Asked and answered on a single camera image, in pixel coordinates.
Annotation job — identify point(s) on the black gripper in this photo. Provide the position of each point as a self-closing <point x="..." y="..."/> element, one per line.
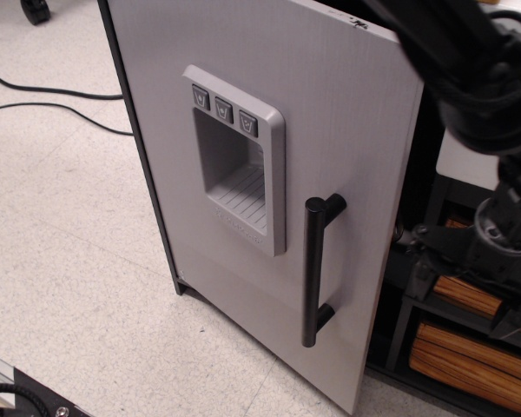
<point x="463" y="253"/>

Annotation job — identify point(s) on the dark bar door handle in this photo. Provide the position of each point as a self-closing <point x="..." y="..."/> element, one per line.
<point x="319" y="213"/>

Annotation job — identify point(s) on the grey toy fridge door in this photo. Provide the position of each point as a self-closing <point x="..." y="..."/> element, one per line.
<point x="243" y="52"/>

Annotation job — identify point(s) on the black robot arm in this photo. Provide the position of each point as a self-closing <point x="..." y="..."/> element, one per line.
<point x="471" y="61"/>

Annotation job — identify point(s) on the upper wooden striped drawer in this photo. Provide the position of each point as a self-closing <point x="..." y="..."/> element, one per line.
<point x="467" y="297"/>

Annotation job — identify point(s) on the wooden striped drawer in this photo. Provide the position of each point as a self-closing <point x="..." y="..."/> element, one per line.
<point x="467" y="297"/>
<point x="469" y="365"/>

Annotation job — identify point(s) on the lower wooden striped drawer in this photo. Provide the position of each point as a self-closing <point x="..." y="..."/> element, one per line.
<point x="469" y="365"/>

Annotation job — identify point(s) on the white sink front panel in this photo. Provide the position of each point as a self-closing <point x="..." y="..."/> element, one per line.
<point x="457" y="162"/>

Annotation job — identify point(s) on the grey water dispenser panel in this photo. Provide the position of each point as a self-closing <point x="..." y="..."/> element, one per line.
<point x="242" y="149"/>

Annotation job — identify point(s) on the black caster wheel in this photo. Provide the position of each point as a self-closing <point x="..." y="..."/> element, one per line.
<point x="36" y="11"/>

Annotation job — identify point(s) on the dark grey cabinet frame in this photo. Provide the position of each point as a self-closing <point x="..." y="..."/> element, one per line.
<point x="408" y="330"/>

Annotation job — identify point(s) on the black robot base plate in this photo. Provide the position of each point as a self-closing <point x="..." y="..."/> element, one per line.
<point x="54" y="402"/>

